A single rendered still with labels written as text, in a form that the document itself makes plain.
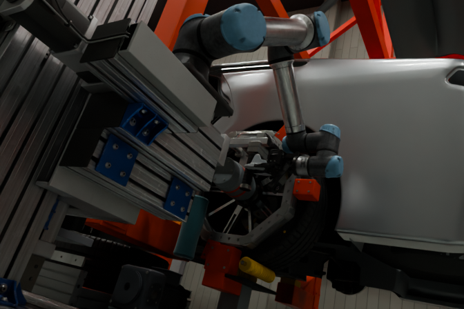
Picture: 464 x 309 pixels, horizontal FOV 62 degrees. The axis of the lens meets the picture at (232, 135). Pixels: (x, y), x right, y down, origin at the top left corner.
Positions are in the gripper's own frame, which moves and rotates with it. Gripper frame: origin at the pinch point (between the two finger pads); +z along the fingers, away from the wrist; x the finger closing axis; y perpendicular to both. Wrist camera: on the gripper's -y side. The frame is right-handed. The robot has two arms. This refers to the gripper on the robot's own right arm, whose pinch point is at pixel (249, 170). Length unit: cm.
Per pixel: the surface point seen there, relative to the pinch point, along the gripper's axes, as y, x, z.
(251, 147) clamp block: 9.1, 1.5, 0.6
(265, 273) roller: -32.1, -35.3, 2.2
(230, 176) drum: -0.5, -6.0, 12.2
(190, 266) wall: 8, -440, 341
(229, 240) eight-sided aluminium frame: -23.6, -20.6, 14.3
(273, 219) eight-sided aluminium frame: -12.8, -20.6, -4.0
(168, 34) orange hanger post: 73, 9, 64
